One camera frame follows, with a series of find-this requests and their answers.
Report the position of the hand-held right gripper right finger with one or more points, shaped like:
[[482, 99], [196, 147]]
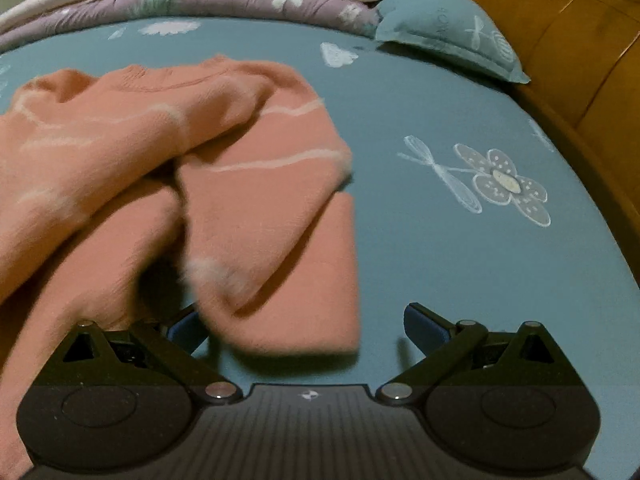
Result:
[[425, 328]]

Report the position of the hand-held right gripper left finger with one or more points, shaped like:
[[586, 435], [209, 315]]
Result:
[[187, 332]]

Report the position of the pink striped knit sweater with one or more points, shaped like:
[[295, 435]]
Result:
[[125, 135]]

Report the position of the blue pillow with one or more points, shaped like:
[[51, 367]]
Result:
[[440, 25]]

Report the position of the wooden headboard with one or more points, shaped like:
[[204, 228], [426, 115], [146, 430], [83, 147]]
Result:
[[575, 60]]

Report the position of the purple floral quilt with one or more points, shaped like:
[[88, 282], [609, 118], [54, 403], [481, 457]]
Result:
[[200, 5]]

